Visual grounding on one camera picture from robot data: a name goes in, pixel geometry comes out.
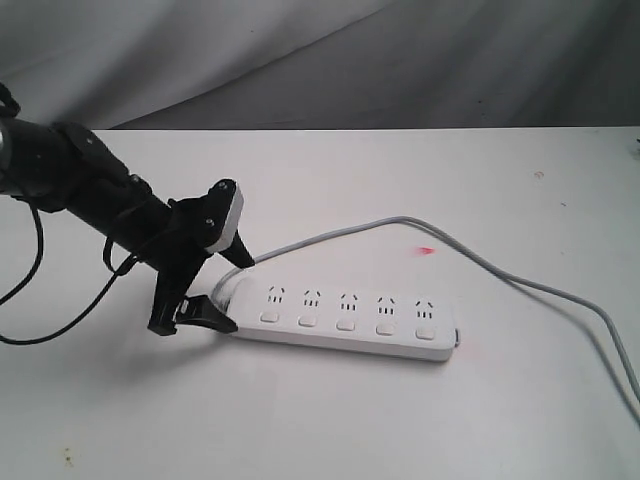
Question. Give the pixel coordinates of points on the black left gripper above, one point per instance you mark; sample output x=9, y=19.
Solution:
x=177, y=252

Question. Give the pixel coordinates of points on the white five-outlet power strip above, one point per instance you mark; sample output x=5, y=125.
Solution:
x=345, y=319

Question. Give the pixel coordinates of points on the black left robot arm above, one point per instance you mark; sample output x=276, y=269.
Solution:
x=66, y=167

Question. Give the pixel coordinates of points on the grey backdrop cloth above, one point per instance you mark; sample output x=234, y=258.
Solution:
x=227, y=65

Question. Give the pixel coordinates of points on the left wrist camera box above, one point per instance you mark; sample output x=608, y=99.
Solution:
x=222, y=210

